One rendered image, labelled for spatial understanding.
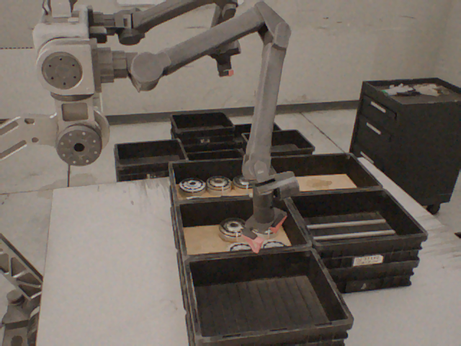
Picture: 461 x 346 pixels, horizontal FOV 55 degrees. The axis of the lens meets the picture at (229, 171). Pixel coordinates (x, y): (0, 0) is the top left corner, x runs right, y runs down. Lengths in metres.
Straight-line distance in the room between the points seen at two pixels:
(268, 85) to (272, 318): 0.64
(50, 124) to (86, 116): 0.15
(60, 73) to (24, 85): 3.18
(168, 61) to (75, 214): 0.98
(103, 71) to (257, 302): 0.76
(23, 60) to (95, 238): 2.70
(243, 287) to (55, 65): 0.80
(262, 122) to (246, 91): 3.50
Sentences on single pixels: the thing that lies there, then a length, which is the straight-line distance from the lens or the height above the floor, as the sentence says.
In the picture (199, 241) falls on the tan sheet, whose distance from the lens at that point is 1.53.
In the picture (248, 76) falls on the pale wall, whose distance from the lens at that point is 4.65.
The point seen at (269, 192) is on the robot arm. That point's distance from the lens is 1.18.
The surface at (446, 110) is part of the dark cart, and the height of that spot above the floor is 0.84.
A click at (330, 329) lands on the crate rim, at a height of 0.92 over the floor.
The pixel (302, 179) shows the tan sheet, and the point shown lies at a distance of 1.93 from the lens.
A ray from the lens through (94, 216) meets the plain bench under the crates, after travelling 1.92.
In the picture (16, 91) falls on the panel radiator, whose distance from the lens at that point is 4.37.
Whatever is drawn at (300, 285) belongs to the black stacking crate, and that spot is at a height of 0.83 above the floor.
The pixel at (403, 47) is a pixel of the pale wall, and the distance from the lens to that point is 5.44.
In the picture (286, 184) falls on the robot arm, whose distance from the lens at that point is 1.21.
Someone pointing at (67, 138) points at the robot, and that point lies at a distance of 1.48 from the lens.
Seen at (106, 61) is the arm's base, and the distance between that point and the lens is 1.16.
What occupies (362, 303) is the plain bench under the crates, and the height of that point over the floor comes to 0.70.
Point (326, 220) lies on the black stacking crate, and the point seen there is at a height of 0.83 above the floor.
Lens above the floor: 1.77
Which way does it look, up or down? 29 degrees down
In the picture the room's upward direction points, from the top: 3 degrees clockwise
